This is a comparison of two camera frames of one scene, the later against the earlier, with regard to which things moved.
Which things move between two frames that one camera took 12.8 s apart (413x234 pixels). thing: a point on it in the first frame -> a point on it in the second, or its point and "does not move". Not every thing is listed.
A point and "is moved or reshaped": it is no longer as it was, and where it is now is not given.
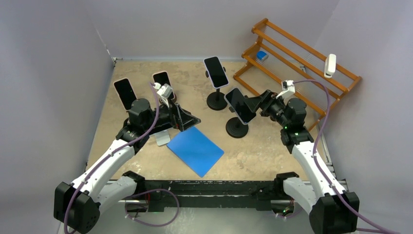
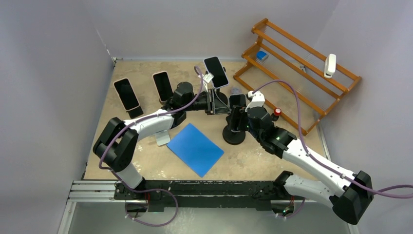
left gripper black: [179, 118] -> [214, 106]
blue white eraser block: [262, 56] does not move
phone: [239, 104] is moved or reshaped
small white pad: [162, 137] does not move
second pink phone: [162, 77] does not move
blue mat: [196, 150] does not move
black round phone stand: [235, 128] is moved or reshaped
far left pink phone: [126, 92] does not move
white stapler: [330, 66] does not move
